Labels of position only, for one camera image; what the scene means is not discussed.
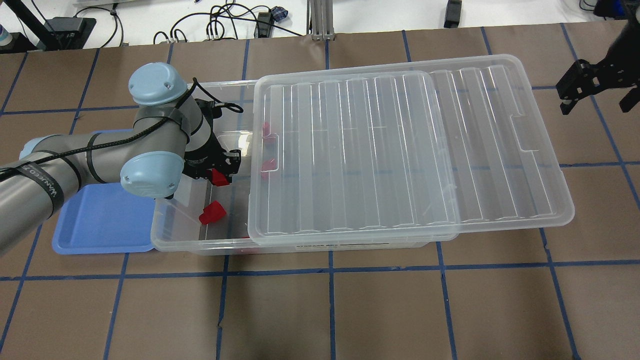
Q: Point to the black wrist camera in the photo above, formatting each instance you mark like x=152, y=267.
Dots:
x=210, y=109

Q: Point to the clear plastic box lid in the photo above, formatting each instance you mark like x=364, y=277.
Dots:
x=506, y=173

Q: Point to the blue plastic tray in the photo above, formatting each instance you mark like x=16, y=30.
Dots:
x=104, y=219

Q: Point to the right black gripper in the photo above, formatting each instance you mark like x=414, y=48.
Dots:
x=616, y=75

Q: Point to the red block from tray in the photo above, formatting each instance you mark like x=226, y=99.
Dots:
x=217, y=178

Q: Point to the red block in box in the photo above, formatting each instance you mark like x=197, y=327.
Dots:
x=212, y=213

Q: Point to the clear plastic storage box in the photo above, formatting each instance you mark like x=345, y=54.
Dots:
x=363, y=163

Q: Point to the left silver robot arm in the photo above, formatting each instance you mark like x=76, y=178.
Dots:
x=172, y=136

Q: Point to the aluminium frame post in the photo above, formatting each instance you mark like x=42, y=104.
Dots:
x=320, y=20

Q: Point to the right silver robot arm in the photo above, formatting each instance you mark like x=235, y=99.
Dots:
x=630, y=11

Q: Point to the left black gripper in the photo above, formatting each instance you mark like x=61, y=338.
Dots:
x=202, y=156

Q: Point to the black power adapter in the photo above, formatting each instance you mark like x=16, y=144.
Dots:
x=453, y=12

